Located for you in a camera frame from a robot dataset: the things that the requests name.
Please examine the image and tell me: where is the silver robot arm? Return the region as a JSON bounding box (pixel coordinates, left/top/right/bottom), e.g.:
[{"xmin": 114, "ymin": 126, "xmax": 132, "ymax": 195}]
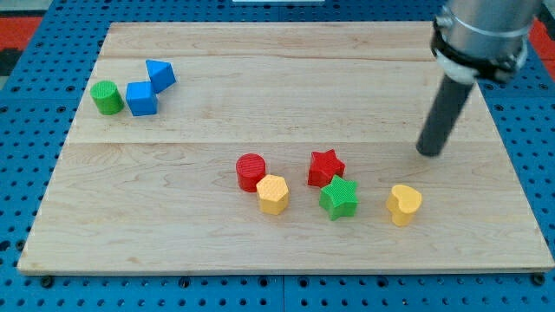
[{"xmin": 430, "ymin": 0, "xmax": 542, "ymax": 85}]

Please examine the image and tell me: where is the red star block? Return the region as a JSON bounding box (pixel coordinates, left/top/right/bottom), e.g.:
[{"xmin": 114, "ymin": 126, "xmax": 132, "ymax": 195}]
[{"xmin": 307, "ymin": 149, "xmax": 346, "ymax": 188}]

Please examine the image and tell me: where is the green star block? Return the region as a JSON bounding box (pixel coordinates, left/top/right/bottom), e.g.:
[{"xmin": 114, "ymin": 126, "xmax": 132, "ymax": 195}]
[{"xmin": 319, "ymin": 175, "xmax": 358, "ymax": 221}]

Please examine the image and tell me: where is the yellow heart block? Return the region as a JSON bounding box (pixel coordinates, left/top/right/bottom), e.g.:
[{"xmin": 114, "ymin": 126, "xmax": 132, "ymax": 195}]
[{"xmin": 386, "ymin": 185, "xmax": 423, "ymax": 227}]

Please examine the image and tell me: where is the red cylinder block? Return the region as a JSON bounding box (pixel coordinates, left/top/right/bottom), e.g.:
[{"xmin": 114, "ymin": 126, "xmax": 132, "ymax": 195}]
[{"xmin": 236, "ymin": 153, "xmax": 266, "ymax": 192}]

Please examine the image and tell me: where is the yellow hexagon block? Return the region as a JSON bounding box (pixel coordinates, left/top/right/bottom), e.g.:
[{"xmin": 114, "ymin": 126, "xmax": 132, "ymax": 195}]
[{"xmin": 256, "ymin": 174, "xmax": 290, "ymax": 215}]

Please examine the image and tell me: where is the wooden board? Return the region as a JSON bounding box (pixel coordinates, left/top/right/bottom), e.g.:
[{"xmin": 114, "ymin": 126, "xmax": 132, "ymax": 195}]
[{"xmin": 17, "ymin": 22, "xmax": 554, "ymax": 276}]

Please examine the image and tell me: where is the blue triangular prism block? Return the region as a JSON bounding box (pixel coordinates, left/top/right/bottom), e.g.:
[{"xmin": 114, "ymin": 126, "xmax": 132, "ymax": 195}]
[{"xmin": 146, "ymin": 59, "xmax": 177, "ymax": 94}]

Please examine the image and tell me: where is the blue cube block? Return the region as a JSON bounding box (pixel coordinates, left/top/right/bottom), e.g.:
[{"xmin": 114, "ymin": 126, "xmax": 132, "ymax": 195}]
[{"xmin": 126, "ymin": 81, "xmax": 158, "ymax": 116}]

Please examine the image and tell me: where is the green cylinder block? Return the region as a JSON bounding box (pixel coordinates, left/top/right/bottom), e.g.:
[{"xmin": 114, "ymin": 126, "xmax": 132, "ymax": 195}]
[{"xmin": 90, "ymin": 81, "xmax": 124, "ymax": 115}]

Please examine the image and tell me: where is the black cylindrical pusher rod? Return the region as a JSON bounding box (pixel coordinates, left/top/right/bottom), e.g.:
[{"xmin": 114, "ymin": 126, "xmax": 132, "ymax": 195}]
[{"xmin": 416, "ymin": 75, "xmax": 473, "ymax": 157}]

